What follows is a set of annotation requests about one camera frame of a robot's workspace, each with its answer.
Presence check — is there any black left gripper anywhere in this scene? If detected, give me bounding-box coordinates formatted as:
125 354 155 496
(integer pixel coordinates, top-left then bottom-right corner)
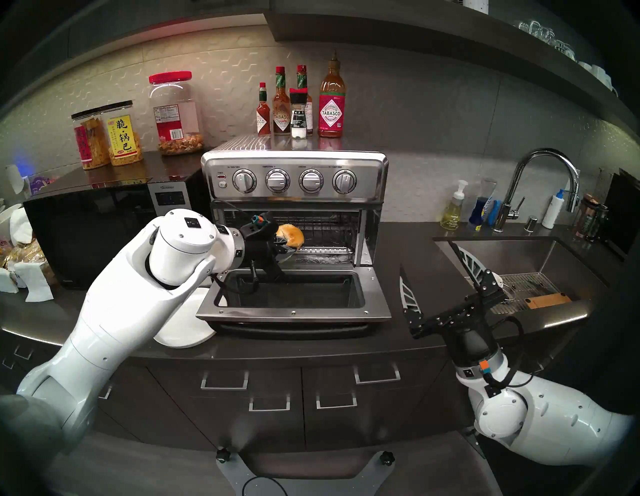
241 225 301 282

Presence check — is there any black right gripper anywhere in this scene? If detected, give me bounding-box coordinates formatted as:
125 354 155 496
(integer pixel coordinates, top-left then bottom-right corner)
399 243 506 368

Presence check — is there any golden brown bagel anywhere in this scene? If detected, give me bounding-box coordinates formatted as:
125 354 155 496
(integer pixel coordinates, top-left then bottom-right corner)
276 223 305 249

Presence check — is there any glass toaster oven door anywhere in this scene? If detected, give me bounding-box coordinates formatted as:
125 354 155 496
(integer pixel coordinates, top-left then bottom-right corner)
196 264 393 337

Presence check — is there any metal oven rack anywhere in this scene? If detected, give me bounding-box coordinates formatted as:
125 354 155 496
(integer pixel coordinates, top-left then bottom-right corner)
292 246 353 257

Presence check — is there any foil lined oven tray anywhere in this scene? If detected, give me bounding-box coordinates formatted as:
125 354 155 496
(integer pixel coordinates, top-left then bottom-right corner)
295 252 351 266

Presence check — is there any stainless steel toaster oven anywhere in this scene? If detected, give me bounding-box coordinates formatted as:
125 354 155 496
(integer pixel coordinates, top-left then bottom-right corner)
201 134 389 271

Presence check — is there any black microwave oven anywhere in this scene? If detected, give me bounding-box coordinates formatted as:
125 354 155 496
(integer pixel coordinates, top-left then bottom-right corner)
23 165 213 292

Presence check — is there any yellow soap pump bottle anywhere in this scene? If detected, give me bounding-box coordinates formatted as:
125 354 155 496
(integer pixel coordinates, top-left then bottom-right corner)
440 180 470 231

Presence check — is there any blue dish soap bottle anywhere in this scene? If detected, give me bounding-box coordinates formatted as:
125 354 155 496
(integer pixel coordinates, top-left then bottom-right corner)
468 178 498 232

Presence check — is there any stainless steel sink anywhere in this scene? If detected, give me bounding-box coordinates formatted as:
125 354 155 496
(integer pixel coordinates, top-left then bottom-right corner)
434 236 612 323

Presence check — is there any chrome gooseneck faucet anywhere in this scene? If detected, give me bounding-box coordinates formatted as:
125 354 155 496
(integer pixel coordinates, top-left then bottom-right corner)
491 148 581 234

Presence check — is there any wooden cutting board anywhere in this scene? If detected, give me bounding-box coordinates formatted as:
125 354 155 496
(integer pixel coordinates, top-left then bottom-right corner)
524 292 573 310

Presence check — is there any white round plate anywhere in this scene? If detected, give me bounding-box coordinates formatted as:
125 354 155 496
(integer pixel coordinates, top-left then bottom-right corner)
154 287 216 349

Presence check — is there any small red Tabasco bottle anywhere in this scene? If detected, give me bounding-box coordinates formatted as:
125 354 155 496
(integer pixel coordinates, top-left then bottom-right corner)
256 82 272 137

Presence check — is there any black cap salt grinder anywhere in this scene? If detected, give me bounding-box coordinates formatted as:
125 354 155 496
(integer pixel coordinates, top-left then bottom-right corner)
289 88 309 141

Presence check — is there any orange sauce Tabasco bottle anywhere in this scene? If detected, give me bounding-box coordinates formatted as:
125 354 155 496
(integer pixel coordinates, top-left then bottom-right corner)
273 66 292 137

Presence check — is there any white blue-top pump bottle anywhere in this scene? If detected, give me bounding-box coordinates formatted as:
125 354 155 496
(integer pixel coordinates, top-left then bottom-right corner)
541 189 566 230

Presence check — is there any large Tabasco sauce bottle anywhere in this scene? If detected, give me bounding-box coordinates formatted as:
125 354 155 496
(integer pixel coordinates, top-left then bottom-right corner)
319 51 347 139

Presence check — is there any copper french press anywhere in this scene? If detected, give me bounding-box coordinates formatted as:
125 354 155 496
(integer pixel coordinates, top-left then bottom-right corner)
573 194 609 243

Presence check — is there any red lid clear jar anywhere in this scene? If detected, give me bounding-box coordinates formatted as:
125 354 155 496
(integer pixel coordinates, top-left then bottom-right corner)
148 71 205 157

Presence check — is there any yellow label snack jar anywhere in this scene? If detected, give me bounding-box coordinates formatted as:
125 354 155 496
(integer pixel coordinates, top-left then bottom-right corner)
101 101 144 167

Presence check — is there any black countertop appliance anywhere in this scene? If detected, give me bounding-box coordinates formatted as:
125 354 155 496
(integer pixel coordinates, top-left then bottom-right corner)
600 169 640 262

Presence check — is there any dark base cabinet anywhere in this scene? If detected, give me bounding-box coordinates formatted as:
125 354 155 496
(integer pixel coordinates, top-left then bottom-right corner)
0 325 531 453

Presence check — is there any red label snack jar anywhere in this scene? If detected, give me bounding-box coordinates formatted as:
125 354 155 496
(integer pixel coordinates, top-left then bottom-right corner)
71 111 111 171

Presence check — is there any large white folded napkin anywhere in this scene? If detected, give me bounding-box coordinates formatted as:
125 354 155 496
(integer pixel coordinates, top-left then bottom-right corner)
14 260 55 303

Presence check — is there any bagged bread loaf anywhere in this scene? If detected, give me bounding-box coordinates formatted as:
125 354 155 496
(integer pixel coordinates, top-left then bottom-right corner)
0 239 57 290

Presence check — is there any crumpled white paper towel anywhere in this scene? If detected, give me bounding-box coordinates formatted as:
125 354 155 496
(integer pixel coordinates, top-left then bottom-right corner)
9 207 34 247

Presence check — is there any white bowl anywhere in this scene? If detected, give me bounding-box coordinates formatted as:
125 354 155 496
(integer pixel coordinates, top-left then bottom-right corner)
0 202 23 242

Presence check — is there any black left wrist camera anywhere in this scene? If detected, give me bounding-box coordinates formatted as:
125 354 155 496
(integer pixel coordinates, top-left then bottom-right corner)
239 214 275 238

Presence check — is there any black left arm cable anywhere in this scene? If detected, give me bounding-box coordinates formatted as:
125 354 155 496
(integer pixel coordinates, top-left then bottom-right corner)
211 199 261 297

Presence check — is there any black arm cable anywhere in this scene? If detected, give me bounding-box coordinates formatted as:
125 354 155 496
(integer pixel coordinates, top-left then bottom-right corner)
487 314 533 392
211 199 261 297

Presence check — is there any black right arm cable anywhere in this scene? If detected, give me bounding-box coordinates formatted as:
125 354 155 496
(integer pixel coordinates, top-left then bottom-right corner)
487 314 533 392

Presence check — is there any wire sink grid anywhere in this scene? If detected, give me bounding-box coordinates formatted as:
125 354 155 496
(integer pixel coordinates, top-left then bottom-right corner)
467 272 562 315

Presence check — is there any silver drawer handle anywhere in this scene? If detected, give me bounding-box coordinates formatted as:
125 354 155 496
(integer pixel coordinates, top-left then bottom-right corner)
353 362 401 385
248 394 291 412
316 391 358 410
201 370 249 391

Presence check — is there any black base cable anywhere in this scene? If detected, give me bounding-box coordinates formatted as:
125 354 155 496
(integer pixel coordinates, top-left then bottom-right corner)
242 475 291 496

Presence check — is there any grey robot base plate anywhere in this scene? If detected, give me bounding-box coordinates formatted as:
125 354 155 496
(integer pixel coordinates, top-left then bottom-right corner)
215 446 397 496

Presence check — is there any dark open wall shelf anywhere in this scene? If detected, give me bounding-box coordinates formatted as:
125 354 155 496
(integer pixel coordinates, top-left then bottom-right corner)
267 0 640 136

